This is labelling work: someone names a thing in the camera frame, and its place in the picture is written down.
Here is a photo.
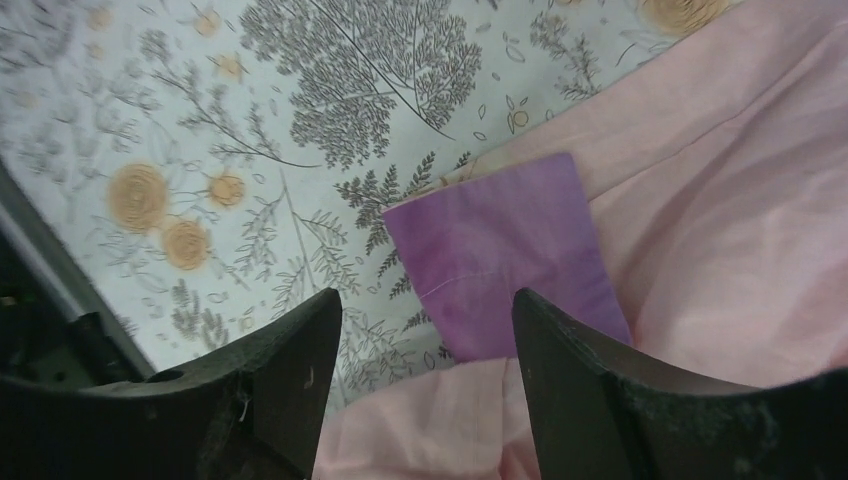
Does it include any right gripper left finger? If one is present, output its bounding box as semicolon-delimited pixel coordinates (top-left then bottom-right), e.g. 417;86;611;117
1;289;342;479

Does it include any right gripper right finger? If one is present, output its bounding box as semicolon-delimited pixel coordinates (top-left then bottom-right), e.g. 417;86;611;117
512;289;847;479

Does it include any floral table cloth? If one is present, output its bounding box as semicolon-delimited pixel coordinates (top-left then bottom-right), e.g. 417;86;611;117
1;1;730;411

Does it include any pink purple pillowcase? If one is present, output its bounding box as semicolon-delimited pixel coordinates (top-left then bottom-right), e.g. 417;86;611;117
314;1;847;479

